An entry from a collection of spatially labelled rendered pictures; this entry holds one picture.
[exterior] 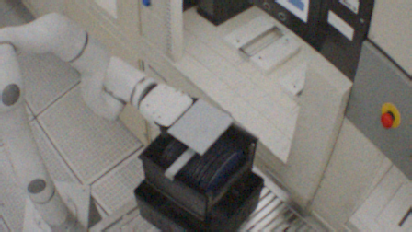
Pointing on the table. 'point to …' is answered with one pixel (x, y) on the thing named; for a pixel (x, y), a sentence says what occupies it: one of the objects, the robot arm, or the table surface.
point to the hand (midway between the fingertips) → (199, 129)
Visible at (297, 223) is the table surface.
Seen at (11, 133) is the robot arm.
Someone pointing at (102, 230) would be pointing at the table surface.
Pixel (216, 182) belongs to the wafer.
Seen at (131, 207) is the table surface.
